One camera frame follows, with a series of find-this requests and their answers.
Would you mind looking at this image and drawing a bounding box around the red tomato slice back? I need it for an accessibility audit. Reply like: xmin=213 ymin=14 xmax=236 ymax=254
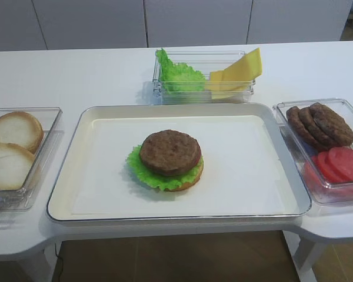
xmin=304 ymin=156 xmax=320 ymax=185

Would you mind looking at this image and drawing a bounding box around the black floor cable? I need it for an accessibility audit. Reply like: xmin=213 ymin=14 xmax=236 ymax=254
xmin=53 ymin=242 xmax=66 ymax=282

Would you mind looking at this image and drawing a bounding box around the far bun half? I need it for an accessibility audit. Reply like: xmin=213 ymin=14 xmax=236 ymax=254
xmin=0 ymin=111 xmax=44 ymax=153

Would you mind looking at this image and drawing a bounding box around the brown patty middle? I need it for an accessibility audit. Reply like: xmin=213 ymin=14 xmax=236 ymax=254
xmin=298 ymin=107 xmax=331 ymax=147

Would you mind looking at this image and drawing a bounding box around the brown patty back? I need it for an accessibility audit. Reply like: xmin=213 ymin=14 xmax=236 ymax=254
xmin=286 ymin=106 xmax=317 ymax=147

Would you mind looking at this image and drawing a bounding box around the red tomato slice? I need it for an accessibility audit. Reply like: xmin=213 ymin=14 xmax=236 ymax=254
xmin=327 ymin=147 xmax=353 ymax=181
xmin=317 ymin=151 xmax=346 ymax=183
xmin=304 ymin=156 xmax=320 ymax=185

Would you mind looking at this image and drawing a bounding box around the red tomato slice front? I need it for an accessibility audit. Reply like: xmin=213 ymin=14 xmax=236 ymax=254
xmin=327 ymin=147 xmax=353 ymax=181

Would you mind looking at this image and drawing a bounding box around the clear bun container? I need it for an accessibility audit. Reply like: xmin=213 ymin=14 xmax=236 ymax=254
xmin=0 ymin=108 xmax=63 ymax=210

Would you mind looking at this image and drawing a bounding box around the clear patty tomato container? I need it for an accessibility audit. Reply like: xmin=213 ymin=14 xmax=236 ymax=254
xmin=274 ymin=99 xmax=353 ymax=204

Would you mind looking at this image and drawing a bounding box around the brown patty on burger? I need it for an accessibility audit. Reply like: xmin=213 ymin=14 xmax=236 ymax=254
xmin=139 ymin=129 xmax=202 ymax=177

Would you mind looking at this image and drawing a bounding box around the yellow cheese slice flat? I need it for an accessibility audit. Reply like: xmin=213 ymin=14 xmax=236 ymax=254
xmin=205 ymin=70 xmax=252 ymax=99

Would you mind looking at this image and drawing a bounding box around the clear lettuce cheese container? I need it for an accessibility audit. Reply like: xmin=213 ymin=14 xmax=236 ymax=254
xmin=152 ymin=49 xmax=255 ymax=105

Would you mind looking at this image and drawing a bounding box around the yellow cheese slice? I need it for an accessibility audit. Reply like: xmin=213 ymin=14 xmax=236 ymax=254
xmin=222 ymin=48 xmax=262 ymax=82
xmin=205 ymin=70 xmax=252 ymax=99

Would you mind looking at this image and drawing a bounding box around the bottom burger bun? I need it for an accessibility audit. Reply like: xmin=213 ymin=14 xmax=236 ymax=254
xmin=156 ymin=157 xmax=204 ymax=192

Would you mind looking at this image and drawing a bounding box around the green lettuce leaf on burger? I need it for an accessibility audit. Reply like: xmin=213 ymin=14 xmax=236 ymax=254
xmin=125 ymin=144 xmax=205 ymax=192

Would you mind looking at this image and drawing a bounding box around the green lettuce in container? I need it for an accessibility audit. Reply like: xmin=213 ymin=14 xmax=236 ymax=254
xmin=156 ymin=49 xmax=206 ymax=92

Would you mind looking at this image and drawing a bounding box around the red tomato slice middle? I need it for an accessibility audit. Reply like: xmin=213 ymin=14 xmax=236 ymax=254
xmin=317 ymin=151 xmax=346 ymax=183

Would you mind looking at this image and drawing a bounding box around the white serving tray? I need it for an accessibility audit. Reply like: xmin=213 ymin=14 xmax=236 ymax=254
xmin=47 ymin=103 xmax=311 ymax=221

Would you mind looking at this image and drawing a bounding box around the near right bun half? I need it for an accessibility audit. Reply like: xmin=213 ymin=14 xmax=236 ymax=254
xmin=0 ymin=143 xmax=35 ymax=191

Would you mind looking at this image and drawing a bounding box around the brown patty front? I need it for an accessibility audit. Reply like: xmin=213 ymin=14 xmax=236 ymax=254
xmin=309 ymin=103 xmax=353 ymax=146

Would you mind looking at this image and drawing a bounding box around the white table leg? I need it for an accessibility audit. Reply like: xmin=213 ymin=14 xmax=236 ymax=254
xmin=282 ymin=231 xmax=328 ymax=282

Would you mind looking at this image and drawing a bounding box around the bun half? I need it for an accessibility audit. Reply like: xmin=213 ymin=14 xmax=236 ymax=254
xmin=0 ymin=143 xmax=35 ymax=191
xmin=0 ymin=111 xmax=44 ymax=153

